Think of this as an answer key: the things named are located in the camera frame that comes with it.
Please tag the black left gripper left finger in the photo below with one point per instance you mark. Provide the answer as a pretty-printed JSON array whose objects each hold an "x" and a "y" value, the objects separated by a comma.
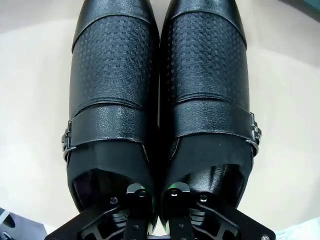
[{"x": 135, "y": 207}]

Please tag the black leather buckle shoe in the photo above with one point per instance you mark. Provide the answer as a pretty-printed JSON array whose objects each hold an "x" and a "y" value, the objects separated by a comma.
[
  {"x": 112, "y": 75},
  {"x": 207, "y": 75}
]

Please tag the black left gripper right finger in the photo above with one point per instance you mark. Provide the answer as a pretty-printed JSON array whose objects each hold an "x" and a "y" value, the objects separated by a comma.
[{"x": 178, "y": 207}]

